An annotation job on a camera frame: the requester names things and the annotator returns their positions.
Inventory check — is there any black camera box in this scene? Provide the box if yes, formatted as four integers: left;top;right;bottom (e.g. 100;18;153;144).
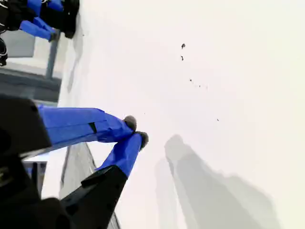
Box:
0;37;8;67

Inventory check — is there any grey metal bar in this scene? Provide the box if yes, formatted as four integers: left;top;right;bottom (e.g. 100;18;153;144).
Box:
44;35;61;80

